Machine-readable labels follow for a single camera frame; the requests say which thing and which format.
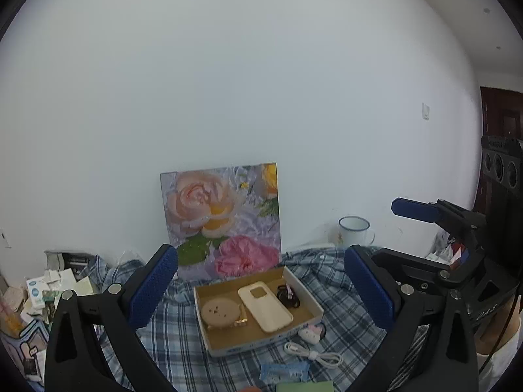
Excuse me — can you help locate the cream small carton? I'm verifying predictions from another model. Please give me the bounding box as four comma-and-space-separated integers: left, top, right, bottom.
61, 278, 101, 299

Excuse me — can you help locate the blue face mask packet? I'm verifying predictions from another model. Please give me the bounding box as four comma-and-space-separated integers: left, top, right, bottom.
259, 361, 309, 384

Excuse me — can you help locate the cartoon print bag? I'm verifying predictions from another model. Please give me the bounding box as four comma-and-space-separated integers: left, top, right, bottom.
12, 318, 50, 382

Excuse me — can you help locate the gold and blue cigarette box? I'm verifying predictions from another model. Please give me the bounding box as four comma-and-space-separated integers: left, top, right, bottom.
206, 316, 250, 331

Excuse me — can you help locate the floral canvas painting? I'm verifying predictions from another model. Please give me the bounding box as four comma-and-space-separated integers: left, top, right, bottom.
160, 162, 283, 280

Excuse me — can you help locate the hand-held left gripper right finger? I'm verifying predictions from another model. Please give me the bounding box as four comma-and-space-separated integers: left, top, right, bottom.
344, 244, 480, 392

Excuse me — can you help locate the brown wooden door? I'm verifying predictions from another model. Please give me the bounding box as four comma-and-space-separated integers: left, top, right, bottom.
476, 87, 523, 213

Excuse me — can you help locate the white charging cable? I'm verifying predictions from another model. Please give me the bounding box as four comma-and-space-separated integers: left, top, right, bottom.
284, 341, 344, 370

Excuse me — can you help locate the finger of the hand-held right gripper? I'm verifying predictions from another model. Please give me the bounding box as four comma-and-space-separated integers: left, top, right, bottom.
370, 247, 454, 290
391, 197, 489, 246

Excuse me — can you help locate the blue plaid shirt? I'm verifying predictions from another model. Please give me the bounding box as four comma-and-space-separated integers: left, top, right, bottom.
77, 247, 430, 392

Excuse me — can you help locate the white and pink earbuds case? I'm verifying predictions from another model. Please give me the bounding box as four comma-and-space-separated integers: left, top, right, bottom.
297, 323, 325, 343

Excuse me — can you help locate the beige round compact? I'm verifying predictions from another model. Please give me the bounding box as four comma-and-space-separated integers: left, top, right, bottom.
202, 299, 239, 329

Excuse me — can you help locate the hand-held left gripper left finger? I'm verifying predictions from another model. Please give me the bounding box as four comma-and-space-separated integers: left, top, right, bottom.
44, 244, 178, 392

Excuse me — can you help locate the white and blue carton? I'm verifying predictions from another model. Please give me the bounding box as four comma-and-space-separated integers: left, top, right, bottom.
26, 280, 45, 309

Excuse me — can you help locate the white enamel mug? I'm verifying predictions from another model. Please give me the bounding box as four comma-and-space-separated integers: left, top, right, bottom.
338, 216, 376, 248

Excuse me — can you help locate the white cardboard box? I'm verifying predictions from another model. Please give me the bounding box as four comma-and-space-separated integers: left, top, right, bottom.
193, 265, 325, 358

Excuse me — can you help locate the green felt pouch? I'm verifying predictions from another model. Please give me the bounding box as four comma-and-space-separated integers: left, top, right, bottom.
276, 381, 335, 392

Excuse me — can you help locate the grey fabric bag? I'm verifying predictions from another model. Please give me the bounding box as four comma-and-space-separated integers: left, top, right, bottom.
44, 250, 98, 272

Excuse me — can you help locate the beige phone case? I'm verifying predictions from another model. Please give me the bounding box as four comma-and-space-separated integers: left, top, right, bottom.
238, 282, 295, 333

